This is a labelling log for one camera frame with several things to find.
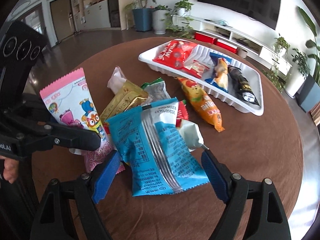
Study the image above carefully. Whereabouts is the black snack packet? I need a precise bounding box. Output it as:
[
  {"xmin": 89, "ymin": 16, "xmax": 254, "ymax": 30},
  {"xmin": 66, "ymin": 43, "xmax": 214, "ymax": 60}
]
[{"xmin": 228, "ymin": 65, "xmax": 260, "ymax": 106}]

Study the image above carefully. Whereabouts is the blue bread snack packet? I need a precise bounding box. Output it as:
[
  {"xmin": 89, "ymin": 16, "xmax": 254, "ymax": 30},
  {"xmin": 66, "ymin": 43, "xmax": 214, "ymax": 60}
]
[{"xmin": 205, "ymin": 52, "xmax": 232, "ymax": 93}]

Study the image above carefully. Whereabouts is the gold snack packet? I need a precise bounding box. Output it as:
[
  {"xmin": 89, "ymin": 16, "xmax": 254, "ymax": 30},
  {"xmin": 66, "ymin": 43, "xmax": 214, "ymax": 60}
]
[{"xmin": 100, "ymin": 81, "xmax": 149, "ymax": 123}]

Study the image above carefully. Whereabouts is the white planter right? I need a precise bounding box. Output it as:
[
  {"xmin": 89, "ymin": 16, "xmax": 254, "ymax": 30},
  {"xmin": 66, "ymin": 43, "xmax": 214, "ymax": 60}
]
[{"xmin": 285, "ymin": 71, "xmax": 305, "ymax": 98}]

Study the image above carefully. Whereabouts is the blue planter left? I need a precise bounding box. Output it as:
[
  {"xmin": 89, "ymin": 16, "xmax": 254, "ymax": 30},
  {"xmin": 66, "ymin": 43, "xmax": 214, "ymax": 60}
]
[{"xmin": 132, "ymin": 8, "xmax": 152, "ymax": 32}]

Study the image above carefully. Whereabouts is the orange cartoon snack packet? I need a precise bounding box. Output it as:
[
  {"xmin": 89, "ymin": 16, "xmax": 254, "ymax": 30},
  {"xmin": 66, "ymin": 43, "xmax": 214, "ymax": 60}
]
[{"xmin": 176, "ymin": 77, "xmax": 225, "ymax": 132}]

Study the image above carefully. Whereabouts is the right red storage box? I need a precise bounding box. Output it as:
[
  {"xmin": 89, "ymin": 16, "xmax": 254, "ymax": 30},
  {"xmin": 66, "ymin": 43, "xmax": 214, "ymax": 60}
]
[{"xmin": 214, "ymin": 39, "xmax": 238, "ymax": 54}]

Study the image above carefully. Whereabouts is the left red storage box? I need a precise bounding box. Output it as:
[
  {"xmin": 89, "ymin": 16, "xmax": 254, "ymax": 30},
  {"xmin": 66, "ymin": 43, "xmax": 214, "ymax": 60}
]
[{"xmin": 194, "ymin": 32, "xmax": 216, "ymax": 44}]

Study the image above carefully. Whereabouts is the white clear snack packet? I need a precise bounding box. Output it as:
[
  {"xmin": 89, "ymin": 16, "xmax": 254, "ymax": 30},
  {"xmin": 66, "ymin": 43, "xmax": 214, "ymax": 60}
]
[{"xmin": 107, "ymin": 66, "xmax": 127, "ymax": 94}]

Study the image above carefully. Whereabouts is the pink cartoon snack bag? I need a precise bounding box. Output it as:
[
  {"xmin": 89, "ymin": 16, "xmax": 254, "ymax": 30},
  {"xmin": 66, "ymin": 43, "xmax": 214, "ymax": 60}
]
[{"xmin": 40, "ymin": 68, "xmax": 114, "ymax": 173}]

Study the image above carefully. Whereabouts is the green sunflower seed packet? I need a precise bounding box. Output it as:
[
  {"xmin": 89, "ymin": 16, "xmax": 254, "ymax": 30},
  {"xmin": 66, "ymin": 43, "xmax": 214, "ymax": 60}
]
[{"xmin": 141, "ymin": 77, "xmax": 171, "ymax": 106}]

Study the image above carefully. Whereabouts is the red Mylikes snack bag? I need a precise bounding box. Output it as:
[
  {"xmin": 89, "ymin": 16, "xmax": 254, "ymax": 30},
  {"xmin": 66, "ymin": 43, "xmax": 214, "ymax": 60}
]
[{"xmin": 153, "ymin": 40, "xmax": 197, "ymax": 69}]

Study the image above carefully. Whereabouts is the white tv cabinet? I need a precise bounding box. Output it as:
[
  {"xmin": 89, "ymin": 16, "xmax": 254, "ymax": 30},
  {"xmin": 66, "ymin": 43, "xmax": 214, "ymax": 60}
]
[{"xmin": 172, "ymin": 15, "xmax": 293, "ymax": 75}]

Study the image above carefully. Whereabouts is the white ribbed planter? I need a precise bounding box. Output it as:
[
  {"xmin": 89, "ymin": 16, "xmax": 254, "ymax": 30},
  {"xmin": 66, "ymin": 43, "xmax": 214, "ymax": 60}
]
[{"xmin": 152, "ymin": 10, "xmax": 168, "ymax": 35}]

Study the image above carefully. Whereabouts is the dark red snack packet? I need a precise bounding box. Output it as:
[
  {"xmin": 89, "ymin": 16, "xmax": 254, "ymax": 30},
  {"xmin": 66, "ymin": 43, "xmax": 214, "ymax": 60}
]
[{"xmin": 182, "ymin": 60, "xmax": 210, "ymax": 79}]

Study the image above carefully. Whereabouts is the trailing pothos plant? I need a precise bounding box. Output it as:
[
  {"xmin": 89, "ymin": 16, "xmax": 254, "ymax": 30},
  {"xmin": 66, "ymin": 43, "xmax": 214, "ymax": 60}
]
[{"xmin": 164, "ymin": 0, "xmax": 195, "ymax": 39}]

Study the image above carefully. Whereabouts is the small beige pot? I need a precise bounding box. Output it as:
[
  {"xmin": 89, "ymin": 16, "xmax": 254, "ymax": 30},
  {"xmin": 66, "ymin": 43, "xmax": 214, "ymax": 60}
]
[{"xmin": 236, "ymin": 48, "xmax": 248, "ymax": 59}]

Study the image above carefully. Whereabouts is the blue planter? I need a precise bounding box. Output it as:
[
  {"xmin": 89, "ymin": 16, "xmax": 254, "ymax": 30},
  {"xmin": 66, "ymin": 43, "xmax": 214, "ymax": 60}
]
[
  {"xmin": 296, "ymin": 75, "xmax": 320, "ymax": 112},
  {"xmin": 132, "ymin": 8, "xmax": 152, "ymax": 32}
]

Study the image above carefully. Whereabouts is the tall leafy plant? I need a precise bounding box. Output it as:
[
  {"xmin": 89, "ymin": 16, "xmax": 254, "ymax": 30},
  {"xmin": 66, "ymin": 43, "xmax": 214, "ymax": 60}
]
[{"xmin": 298, "ymin": 7, "xmax": 319, "ymax": 85}]

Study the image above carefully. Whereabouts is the red storage box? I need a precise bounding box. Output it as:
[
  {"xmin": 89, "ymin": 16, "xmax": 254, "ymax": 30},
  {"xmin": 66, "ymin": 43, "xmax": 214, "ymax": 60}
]
[
  {"xmin": 214, "ymin": 39, "xmax": 238, "ymax": 54},
  {"xmin": 194, "ymin": 32, "xmax": 216, "ymax": 44}
]

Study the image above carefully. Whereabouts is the white plastic tray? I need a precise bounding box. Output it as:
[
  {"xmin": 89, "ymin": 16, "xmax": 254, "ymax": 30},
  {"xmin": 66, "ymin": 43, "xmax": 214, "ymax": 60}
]
[{"xmin": 138, "ymin": 42, "xmax": 264, "ymax": 116}]

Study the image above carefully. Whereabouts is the blue planter right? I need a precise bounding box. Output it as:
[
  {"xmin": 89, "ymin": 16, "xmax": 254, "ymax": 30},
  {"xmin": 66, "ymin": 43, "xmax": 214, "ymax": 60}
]
[{"xmin": 296, "ymin": 75, "xmax": 320, "ymax": 112}]

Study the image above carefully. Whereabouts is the small red snack packet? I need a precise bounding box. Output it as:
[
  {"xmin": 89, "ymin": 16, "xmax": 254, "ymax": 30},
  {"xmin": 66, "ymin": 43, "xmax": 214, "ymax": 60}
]
[{"xmin": 176, "ymin": 100, "xmax": 189, "ymax": 128}]

